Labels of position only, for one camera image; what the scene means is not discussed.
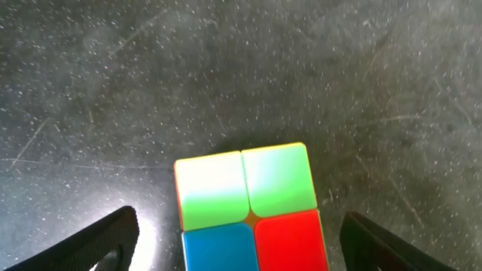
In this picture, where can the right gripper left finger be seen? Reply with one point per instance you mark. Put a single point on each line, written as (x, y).
(94, 241)

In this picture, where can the many-coloured puzzle cube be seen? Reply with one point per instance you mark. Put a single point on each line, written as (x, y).
(248, 211)

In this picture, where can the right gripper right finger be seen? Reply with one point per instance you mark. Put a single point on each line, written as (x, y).
(376, 248)

